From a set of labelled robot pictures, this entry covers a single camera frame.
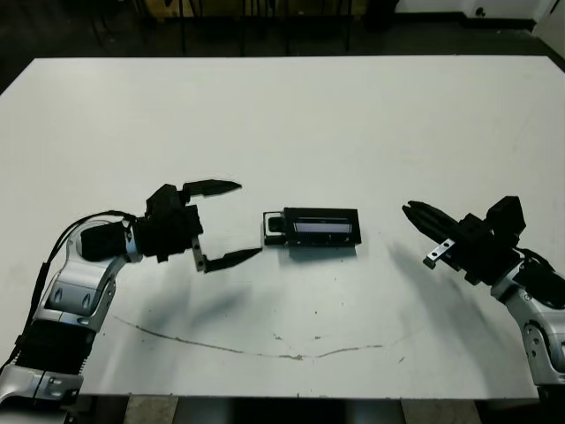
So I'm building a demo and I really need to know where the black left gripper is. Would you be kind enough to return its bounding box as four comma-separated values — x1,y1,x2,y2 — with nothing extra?
137,178,264,275

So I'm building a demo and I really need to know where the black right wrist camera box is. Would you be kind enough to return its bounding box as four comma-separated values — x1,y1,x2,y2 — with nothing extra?
485,194,527,239

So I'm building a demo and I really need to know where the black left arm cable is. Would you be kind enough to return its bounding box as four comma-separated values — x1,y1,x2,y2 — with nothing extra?
0,208,142,367

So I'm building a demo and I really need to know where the grey chair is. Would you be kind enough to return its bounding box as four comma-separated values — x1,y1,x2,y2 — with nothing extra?
87,0,147,45

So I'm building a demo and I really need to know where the black mesh chair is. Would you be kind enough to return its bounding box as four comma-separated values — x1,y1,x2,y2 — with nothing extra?
177,0,248,57

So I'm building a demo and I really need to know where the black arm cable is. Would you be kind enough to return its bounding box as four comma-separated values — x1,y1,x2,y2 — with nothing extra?
0,208,142,367
514,246,556,273

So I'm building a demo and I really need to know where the black box lid silver stripe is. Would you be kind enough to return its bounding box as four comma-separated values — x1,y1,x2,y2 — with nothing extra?
282,206,363,247

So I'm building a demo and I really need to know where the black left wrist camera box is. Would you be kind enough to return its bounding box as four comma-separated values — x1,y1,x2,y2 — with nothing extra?
145,184,191,220

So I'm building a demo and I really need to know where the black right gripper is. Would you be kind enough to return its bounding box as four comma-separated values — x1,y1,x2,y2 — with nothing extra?
401,200,522,286

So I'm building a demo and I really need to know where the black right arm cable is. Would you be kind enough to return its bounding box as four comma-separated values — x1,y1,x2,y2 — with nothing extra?
514,246,556,273

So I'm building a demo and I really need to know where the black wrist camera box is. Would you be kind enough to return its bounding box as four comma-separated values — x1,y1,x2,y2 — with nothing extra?
485,194,527,239
145,184,191,220

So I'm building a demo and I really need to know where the black waste bin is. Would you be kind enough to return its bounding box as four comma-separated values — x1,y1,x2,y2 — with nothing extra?
364,0,397,32

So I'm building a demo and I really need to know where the black box base white insert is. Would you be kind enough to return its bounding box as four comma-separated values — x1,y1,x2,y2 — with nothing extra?
262,210,288,246

